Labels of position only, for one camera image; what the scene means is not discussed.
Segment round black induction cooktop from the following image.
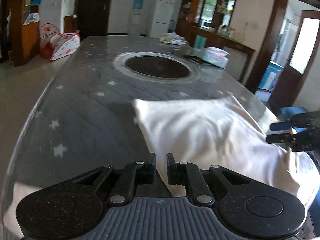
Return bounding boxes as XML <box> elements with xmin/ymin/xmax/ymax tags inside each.
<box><xmin>125</xmin><ymin>56</ymin><xmax>190</xmax><ymax>79</ymax></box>

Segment wooden display cabinet right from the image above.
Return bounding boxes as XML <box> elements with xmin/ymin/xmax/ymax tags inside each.
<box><xmin>176</xmin><ymin>0</ymin><xmax>241</xmax><ymax>46</ymax></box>

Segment wooden shelf cabinet left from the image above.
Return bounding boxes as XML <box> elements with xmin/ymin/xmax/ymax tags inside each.
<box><xmin>1</xmin><ymin>0</ymin><xmax>41</xmax><ymax>67</ymax></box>

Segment wooden console table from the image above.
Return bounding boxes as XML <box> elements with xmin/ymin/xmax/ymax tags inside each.
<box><xmin>189</xmin><ymin>27</ymin><xmax>255</xmax><ymax>82</ymax></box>

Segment polka dot play tent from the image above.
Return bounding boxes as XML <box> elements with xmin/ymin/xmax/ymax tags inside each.
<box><xmin>40</xmin><ymin>23</ymin><xmax>80</xmax><ymax>61</ymax></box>

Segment water dispenser with blue bottle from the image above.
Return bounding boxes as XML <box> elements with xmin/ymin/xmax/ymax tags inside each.
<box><xmin>128</xmin><ymin>0</ymin><xmax>144</xmax><ymax>37</ymax></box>

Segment crumpled patterned cloth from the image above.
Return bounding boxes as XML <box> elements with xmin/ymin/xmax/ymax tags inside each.
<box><xmin>159</xmin><ymin>32</ymin><xmax>189</xmax><ymax>46</ymax></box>

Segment dark wooden entrance door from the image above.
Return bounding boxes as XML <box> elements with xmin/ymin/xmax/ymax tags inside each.
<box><xmin>75</xmin><ymin>0</ymin><xmax>111</xmax><ymax>40</ymax></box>

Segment tissue box pack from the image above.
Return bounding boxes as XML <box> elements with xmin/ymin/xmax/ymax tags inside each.
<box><xmin>202</xmin><ymin>47</ymin><xmax>229</xmax><ymax>69</ymax></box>

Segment cream white garment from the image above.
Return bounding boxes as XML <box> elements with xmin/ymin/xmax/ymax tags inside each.
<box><xmin>3</xmin><ymin>96</ymin><xmax>319</xmax><ymax>239</ymax></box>

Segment white refrigerator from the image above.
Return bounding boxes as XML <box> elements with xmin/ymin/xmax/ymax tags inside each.
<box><xmin>148</xmin><ymin>0</ymin><xmax>176</xmax><ymax>38</ymax></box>

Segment wooden glass side door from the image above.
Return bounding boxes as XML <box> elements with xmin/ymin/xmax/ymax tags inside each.
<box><xmin>268</xmin><ymin>10</ymin><xmax>319</xmax><ymax>112</ymax></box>

